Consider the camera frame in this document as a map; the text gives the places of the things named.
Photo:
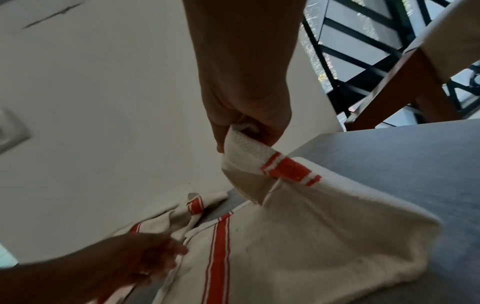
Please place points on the person's left hand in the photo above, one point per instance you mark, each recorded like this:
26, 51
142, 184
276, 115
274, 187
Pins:
131, 261

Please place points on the person's right hand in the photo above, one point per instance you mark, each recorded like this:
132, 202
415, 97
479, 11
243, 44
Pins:
240, 68

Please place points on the white towel with red stripes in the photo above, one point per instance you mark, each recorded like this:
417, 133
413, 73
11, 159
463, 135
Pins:
318, 237

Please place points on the person's left forearm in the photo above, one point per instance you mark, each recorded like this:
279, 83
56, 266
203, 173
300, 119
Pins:
48, 282

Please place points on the black metal window grille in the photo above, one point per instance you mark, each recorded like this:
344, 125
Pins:
360, 38

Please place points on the wooden chair with cream cushion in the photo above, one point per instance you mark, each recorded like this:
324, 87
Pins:
408, 77

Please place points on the white wall switch plate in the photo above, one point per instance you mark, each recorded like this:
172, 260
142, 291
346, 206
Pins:
9, 132

